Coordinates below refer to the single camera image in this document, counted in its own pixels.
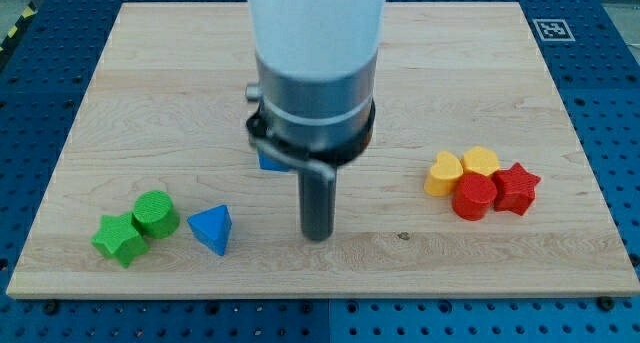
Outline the green star block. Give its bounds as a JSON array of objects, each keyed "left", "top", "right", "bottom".
[{"left": 91, "top": 212, "right": 149, "bottom": 268}]

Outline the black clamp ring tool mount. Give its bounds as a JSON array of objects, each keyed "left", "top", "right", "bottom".
[{"left": 246, "top": 101, "right": 376, "bottom": 184}]

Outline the yellow heart block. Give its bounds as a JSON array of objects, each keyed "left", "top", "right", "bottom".
[{"left": 424, "top": 151, "right": 464, "bottom": 197}]

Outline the white fiducial marker tag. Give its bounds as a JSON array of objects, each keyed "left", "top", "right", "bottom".
[{"left": 533, "top": 18, "right": 575, "bottom": 42}]

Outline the blue triangle block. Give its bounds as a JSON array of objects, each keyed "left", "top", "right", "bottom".
[{"left": 187, "top": 205, "right": 232, "bottom": 256}]

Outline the wooden board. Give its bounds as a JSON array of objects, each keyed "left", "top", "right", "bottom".
[{"left": 6, "top": 2, "right": 639, "bottom": 300}]

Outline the red cylinder block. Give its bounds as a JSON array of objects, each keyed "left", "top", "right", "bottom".
[{"left": 452, "top": 173, "right": 498, "bottom": 221}]

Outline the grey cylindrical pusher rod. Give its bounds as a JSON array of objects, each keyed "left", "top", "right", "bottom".
[{"left": 298, "top": 169, "right": 336, "bottom": 242}]

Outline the yellow pentagon block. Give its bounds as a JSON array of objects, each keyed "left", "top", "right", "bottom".
[{"left": 461, "top": 146, "right": 501, "bottom": 177}]

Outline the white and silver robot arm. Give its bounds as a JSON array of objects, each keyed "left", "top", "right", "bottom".
[{"left": 245, "top": 0, "right": 386, "bottom": 241}]

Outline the green cylinder block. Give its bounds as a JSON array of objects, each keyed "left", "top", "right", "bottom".
[{"left": 133, "top": 190, "right": 180, "bottom": 239}]

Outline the red star block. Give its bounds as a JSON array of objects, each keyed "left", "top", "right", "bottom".
[{"left": 492, "top": 163, "right": 541, "bottom": 216}]

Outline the blue cube block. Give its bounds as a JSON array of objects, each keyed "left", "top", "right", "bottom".
[{"left": 257, "top": 152, "right": 290, "bottom": 172}]

